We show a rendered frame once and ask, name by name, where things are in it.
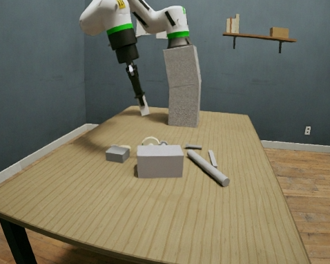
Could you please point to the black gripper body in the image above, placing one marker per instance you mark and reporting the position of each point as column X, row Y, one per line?
column 127, row 55

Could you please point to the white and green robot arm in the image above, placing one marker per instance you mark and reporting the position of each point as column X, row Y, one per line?
column 114, row 17

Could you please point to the grey flat bar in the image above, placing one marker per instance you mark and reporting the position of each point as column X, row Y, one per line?
column 213, row 162

